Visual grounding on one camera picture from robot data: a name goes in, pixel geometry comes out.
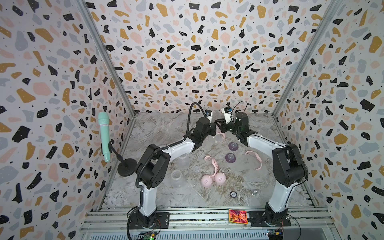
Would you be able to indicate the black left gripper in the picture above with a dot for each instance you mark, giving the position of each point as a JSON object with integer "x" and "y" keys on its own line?
{"x": 215, "y": 130}

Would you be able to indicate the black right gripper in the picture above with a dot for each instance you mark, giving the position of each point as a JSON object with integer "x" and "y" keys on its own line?
{"x": 224, "y": 125}

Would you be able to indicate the clear baby bottle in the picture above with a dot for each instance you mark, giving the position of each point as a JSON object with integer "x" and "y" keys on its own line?
{"x": 183, "y": 161}
{"x": 177, "y": 179}

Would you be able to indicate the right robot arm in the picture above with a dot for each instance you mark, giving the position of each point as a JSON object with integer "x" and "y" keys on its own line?
{"x": 289, "y": 169}

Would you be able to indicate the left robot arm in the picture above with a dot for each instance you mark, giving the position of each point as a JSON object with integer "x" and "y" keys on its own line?
{"x": 153, "y": 165}

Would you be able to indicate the purple collar with nipple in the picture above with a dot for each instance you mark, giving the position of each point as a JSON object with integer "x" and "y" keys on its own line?
{"x": 233, "y": 146}
{"x": 230, "y": 158}

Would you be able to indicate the pink bottle cap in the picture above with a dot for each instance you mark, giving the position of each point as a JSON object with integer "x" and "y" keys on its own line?
{"x": 220, "y": 178}
{"x": 207, "y": 181}

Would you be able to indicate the small black round cap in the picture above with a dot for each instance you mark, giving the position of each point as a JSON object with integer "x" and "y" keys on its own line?
{"x": 233, "y": 194}

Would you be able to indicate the black microphone stand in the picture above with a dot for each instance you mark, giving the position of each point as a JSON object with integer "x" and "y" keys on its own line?
{"x": 126, "y": 167}

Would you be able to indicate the orange pink card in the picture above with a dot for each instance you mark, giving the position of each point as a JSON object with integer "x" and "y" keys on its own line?
{"x": 238, "y": 217}

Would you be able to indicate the mint green microphone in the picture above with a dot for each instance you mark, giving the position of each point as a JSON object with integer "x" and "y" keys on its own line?
{"x": 103, "y": 120}

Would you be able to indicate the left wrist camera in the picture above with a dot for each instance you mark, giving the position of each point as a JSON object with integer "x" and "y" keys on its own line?
{"x": 208, "y": 114}

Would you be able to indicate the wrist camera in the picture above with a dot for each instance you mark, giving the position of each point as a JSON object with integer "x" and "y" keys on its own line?
{"x": 228, "y": 114}
{"x": 208, "y": 114}

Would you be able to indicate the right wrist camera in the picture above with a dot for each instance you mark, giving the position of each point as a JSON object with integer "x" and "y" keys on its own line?
{"x": 228, "y": 114}

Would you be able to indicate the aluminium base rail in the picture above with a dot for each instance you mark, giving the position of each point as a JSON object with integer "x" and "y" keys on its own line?
{"x": 213, "y": 224}

